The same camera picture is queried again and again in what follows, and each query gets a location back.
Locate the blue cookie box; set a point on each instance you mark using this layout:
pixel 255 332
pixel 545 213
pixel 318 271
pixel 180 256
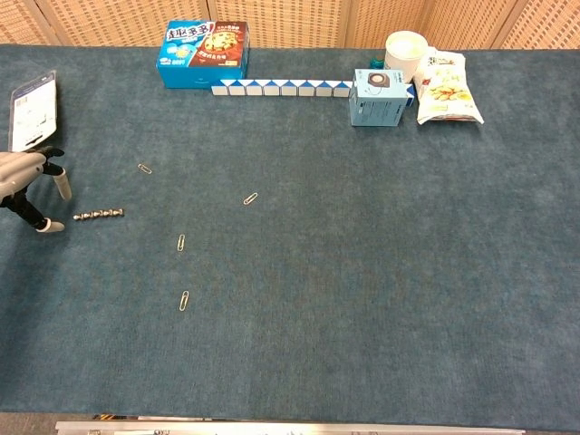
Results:
pixel 199 54

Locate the light blue speaker box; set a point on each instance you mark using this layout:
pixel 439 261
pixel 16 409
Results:
pixel 377 102

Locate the white blister pack card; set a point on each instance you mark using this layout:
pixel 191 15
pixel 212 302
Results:
pixel 34 111

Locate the woven folding screen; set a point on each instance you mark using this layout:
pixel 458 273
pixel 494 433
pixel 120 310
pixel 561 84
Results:
pixel 290 22

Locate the robot left five-finger hand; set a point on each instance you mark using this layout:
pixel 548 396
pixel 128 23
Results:
pixel 18 170

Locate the white peanut snack bag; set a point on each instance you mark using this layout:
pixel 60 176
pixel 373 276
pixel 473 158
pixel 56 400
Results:
pixel 446 90

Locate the blue-green table mat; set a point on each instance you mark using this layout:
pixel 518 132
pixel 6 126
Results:
pixel 340 249

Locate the aluminium rail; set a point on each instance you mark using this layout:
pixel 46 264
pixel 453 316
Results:
pixel 290 428

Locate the white paper cup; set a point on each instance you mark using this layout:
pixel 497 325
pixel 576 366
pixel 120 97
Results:
pixel 405 52

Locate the gold paperclip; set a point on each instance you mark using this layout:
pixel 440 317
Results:
pixel 145 168
pixel 181 242
pixel 250 199
pixel 184 300

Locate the small teal bottle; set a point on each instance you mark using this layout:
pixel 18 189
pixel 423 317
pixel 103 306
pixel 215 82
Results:
pixel 376 63

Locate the blue white snake puzzle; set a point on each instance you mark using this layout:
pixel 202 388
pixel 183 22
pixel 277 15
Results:
pixel 281 87

